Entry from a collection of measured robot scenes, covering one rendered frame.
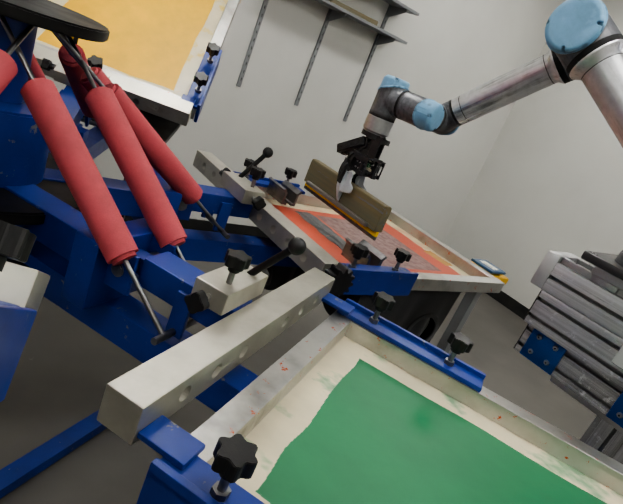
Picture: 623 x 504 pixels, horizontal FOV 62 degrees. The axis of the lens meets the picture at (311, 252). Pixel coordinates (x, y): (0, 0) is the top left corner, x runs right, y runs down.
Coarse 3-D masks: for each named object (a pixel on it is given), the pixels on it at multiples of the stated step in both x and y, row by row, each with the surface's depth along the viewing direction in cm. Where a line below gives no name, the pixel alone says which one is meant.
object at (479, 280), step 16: (400, 224) 201; (432, 240) 189; (448, 256) 183; (480, 272) 173; (416, 288) 142; (432, 288) 147; (448, 288) 152; (464, 288) 157; (480, 288) 163; (496, 288) 169
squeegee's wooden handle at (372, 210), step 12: (312, 168) 159; (324, 168) 155; (312, 180) 159; (324, 180) 155; (336, 180) 150; (360, 192) 142; (348, 204) 146; (360, 204) 142; (372, 204) 139; (384, 204) 137; (360, 216) 142; (372, 216) 138; (384, 216) 137; (372, 228) 138
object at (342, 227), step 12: (288, 216) 159; (300, 216) 164; (324, 216) 174; (336, 216) 180; (300, 228) 153; (312, 228) 157; (336, 228) 167; (348, 228) 172; (384, 228) 191; (360, 240) 165; (372, 240) 170; (384, 240) 176; (396, 240) 182; (408, 240) 188
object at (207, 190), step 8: (200, 184) 125; (208, 192) 122; (216, 192) 124; (224, 192) 127; (200, 200) 121; (208, 200) 122; (216, 200) 123; (224, 200) 125; (232, 200) 126; (192, 208) 121; (200, 208) 122; (208, 208) 123; (216, 208) 125; (232, 208) 127; (240, 208) 129; (248, 208) 130; (240, 216) 130; (248, 216) 131
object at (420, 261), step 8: (320, 240) 150; (328, 240) 152; (352, 240) 162; (328, 248) 146; (336, 248) 149; (376, 248) 164; (384, 248) 167; (392, 248) 171; (408, 248) 178; (416, 248) 182; (336, 256) 142; (392, 256) 162; (416, 256) 173; (424, 256) 177; (384, 264) 152; (392, 264) 155; (400, 264) 158; (408, 264) 161; (416, 264) 164; (424, 264) 168; (432, 264) 171; (440, 264) 175; (424, 272) 160; (432, 272) 163; (440, 272) 166; (448, 272) 170; (456, 272) 174
